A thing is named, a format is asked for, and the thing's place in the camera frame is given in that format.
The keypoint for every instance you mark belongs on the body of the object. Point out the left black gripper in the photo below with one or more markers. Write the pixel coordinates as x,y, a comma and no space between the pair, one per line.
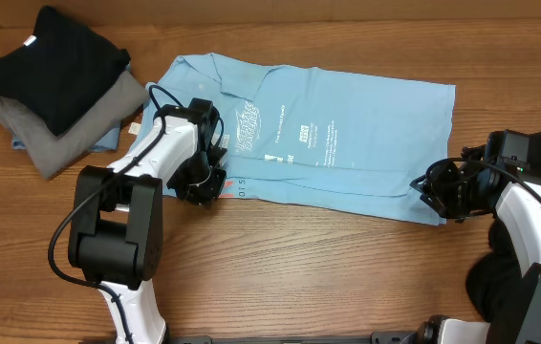
205,194

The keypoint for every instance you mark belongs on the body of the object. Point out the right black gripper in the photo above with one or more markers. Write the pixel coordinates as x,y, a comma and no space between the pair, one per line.
432,190

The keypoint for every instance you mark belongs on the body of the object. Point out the light blue printed t-shirt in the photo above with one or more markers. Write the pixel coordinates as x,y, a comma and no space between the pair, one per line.
343,141

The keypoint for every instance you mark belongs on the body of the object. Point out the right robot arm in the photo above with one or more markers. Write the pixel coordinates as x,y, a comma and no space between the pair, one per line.
501,178

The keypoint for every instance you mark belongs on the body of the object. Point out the folded blue shirt under stack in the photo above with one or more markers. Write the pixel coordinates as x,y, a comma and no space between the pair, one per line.
109,142

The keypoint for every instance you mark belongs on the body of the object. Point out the black garment at right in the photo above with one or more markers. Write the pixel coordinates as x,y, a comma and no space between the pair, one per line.
494,277

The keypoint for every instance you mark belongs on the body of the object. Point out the folded grey shirt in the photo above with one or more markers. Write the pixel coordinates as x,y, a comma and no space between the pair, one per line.
49,152

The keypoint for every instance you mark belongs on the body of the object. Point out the folded black shirt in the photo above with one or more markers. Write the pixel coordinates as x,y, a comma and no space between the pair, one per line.
62,73

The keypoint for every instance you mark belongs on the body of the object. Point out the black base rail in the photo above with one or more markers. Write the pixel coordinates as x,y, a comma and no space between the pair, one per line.
399,337

